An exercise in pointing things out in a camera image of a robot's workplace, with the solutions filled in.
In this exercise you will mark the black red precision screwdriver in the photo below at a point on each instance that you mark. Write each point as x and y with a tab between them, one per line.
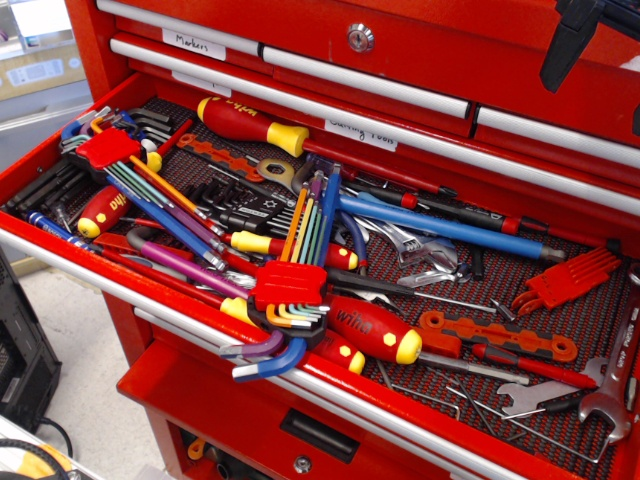
478	217

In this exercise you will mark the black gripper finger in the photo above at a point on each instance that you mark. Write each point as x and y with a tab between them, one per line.
577	25

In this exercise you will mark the long blue hex key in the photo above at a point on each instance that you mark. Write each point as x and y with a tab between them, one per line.
449	229

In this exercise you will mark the red tool chest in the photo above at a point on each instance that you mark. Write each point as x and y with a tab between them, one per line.
457	85

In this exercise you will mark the orange black key holder back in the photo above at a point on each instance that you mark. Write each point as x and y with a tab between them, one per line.
208	151

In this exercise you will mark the flat thin steel spanner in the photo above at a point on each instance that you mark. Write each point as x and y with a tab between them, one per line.
527	398

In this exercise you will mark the large red Wiha screwdriver front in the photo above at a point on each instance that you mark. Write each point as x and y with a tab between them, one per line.
380	334

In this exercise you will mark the blue pen screwdriver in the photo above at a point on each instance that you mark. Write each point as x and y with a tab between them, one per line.
44	223

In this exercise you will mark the red key holder right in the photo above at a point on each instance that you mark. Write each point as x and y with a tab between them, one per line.
566	281

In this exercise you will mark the large red wiha screwdriver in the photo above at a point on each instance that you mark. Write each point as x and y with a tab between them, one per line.
232	120
380	334

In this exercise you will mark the white Markers label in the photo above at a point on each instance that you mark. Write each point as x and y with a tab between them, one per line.
194	44

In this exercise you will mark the black Torx key set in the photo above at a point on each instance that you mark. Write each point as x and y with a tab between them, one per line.
237	208

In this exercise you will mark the white cutting tools label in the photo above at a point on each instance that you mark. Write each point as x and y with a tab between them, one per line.
360	135

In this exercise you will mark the large red Wiha screwdriver back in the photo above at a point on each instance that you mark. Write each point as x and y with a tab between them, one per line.
232	120

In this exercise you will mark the small red screwdriver right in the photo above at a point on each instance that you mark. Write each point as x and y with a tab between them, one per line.
501	356

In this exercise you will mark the large chrome open-end wrench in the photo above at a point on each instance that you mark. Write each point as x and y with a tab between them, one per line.
608	401

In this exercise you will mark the black computer case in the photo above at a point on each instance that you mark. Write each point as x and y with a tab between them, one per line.
30	370

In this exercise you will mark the chrome adjustable wrench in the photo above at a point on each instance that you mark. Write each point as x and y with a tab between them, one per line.
413	248

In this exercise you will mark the silver cabinet lock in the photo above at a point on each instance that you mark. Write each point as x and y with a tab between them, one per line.
360	38

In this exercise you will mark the purple long hex key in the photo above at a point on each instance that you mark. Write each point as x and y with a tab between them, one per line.
137	239

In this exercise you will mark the black Allen key set left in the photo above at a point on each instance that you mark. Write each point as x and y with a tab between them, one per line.
60	178

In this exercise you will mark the small red Wiha screwdriver left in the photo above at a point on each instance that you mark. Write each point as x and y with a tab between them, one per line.
102	212

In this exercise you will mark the rainbow allen key set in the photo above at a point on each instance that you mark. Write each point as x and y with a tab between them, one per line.
111	147
288	299

